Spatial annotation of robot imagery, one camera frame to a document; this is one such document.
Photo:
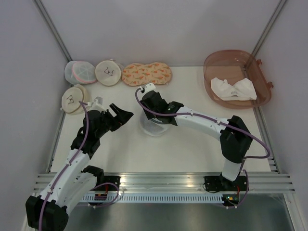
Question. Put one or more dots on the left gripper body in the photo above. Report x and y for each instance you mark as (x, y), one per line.
(112, 122)

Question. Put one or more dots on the white mesh bag blue zipper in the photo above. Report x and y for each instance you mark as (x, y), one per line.
(152, 127)

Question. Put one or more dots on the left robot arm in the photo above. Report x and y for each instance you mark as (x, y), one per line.
(50, 210)

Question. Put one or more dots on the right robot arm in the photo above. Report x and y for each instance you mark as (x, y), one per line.
(234, 137)

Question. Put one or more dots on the beige round bag upper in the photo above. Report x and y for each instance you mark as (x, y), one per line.
(108, 72)

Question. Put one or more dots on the beige round bag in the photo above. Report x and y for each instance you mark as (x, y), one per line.
(70, 99)
(108, 72)

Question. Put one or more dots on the beige round bag lower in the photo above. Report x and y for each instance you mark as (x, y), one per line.
(70, 99)

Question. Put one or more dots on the white mesh bag pink trim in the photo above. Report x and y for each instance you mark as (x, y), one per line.
(80, 72)

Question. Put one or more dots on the white bra in basket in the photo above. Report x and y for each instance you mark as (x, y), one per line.
(242, 90)

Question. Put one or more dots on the orange floral fabric pouch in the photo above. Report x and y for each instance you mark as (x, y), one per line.
(137, 74)

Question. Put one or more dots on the pink translucent plastic basket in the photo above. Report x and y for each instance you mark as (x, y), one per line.
(235, 65)

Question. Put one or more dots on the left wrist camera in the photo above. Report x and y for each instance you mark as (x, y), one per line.
(98, 102)

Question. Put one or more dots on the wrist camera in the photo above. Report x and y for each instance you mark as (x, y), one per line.
(148, 87)
(98, 102)

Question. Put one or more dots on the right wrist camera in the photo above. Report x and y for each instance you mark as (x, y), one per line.
(148, 87)

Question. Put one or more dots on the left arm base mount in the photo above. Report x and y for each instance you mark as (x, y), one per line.
(107, 184)

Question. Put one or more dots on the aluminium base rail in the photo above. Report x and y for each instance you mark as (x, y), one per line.
(259, 182)

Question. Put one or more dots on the white slotted cable duct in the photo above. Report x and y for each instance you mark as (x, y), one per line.
(169, 198)

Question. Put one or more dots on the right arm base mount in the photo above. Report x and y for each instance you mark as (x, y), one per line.
(216, 184)

